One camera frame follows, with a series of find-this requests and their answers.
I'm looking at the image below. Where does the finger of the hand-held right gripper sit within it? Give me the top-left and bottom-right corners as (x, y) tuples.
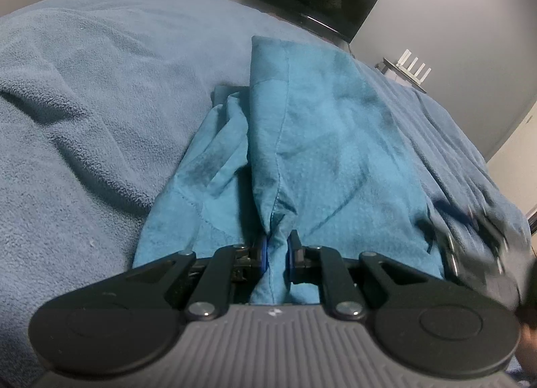
(431, 199), (489, 246)

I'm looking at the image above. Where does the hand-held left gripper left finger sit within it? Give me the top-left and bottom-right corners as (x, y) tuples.
(124, 236), (270, 322)

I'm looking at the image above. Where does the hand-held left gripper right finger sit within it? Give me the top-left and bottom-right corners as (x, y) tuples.
(285, 229), (424, 322)

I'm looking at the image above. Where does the teal garment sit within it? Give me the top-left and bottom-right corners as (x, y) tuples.
(132, 35), (446, 306)

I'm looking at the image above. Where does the white router with antennas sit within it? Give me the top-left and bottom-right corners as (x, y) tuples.
(394, 49), (433, 87)

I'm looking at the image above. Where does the bed with blue blanket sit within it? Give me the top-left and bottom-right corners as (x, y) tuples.
(0, 0), (537, 385)

